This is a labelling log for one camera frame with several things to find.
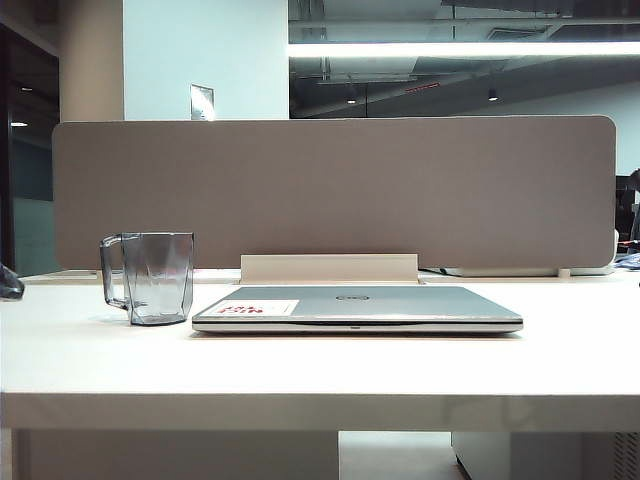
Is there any taupe fabric desk divider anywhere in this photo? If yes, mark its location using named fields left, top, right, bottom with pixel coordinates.
left=52, top=114, right=618, bottom=271

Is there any long ceiling light strip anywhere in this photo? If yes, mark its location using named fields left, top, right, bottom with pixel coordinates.
left=287, top=41, right=640, bottom=57

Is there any clear faceted water cup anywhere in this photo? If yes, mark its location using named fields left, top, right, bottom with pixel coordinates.
left=98, top=231, right=195, bottom=327

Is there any white pedestal cabinet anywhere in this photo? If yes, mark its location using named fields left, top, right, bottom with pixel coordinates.
left=451, top=431, right=640, bottom=480

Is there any silver Dell laptop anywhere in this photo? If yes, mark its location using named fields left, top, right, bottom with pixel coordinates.
left=191, top=284, right=525, bottom=336

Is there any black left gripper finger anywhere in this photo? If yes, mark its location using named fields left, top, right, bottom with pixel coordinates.
left=0, top=263, right=26, bottom=303

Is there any beige desk support panel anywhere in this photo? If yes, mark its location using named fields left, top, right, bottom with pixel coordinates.
left=10, top=428, right=340, bottom=480

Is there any framed wall sign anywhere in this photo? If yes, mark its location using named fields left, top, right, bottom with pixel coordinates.
left=189, top=83, right=216, bottom=121

